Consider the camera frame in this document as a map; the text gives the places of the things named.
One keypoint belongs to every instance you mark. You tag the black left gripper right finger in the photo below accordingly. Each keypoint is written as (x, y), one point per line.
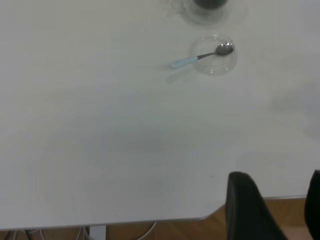
(314, 210)

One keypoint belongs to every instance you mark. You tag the coffee beans in glass cup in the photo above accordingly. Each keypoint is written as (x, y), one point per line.
(210, 3)

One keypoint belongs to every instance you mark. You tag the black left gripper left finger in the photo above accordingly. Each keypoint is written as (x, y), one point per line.
(247, 215)

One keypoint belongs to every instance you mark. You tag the clear glass saucer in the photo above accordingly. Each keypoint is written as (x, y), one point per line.
(215, 66)

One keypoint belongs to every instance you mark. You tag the clear double-wall glass cup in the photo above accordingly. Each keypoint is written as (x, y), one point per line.
(207, 17)

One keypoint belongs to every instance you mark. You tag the grey table leg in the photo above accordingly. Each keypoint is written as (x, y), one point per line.
(98, 233)

